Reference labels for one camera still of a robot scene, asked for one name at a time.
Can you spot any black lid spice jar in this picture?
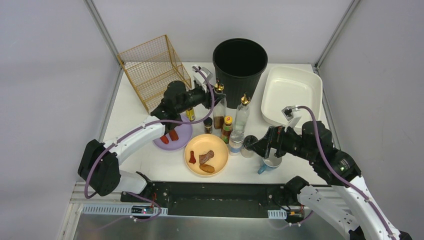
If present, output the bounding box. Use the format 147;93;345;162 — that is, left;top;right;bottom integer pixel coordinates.
240;135;258;159

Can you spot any brown oil dispenser bottle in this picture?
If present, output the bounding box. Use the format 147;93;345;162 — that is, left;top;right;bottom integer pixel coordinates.
213;79;227;130

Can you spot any clear oil dispenser bottle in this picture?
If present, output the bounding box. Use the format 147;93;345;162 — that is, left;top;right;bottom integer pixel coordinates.
233;92;251;132

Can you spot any gold wire basket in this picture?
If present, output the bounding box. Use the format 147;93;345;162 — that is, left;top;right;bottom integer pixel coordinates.
117;34;192;113

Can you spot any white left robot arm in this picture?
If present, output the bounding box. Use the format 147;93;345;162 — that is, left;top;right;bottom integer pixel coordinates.
77;80;226;199

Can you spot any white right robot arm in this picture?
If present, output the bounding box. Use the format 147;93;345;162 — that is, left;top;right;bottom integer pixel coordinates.
247;120;411;240

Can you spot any blue mug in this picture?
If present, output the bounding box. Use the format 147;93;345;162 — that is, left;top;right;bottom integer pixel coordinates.
257;156;282;175

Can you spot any small yellow label bottle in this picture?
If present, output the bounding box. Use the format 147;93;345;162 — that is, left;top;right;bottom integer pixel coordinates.
185;107;196;122

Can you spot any small black spice jar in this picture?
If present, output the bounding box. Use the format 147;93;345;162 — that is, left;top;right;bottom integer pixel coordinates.
203;117;213;134

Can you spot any brown sausage piece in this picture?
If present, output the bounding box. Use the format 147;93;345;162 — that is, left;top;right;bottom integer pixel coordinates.
168;129;179;142

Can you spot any black ribbed trash bin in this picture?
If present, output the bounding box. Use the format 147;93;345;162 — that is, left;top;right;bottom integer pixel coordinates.
212;38;268;109

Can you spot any red sausage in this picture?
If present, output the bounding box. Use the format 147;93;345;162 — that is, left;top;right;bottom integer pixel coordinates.
160;135;169;145

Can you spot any white square tub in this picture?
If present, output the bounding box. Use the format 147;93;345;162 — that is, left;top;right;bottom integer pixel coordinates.
261;65;327;126

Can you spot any orange plate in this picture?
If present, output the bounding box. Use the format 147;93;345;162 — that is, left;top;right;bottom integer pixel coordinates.
183;134;229;177

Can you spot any orange fried patty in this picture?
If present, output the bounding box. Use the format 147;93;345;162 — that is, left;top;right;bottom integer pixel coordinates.
199;164;215;174

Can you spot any brown meat slice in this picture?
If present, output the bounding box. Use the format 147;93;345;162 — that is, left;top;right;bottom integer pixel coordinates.
199;150;215;165

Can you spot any red chicken drumstick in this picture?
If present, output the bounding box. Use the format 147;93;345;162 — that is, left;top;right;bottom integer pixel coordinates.
188;150;197;164

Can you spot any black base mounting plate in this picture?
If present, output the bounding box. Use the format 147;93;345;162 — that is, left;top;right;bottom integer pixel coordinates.
120;180;306;223

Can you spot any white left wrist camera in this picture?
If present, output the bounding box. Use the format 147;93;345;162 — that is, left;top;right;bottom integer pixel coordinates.
191;64;216;93

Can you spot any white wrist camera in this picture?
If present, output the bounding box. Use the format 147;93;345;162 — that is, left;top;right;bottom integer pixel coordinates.
191;64;216;93
281;105;302;132

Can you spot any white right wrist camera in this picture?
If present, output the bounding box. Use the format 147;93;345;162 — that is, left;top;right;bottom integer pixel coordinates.
281;105;302;132

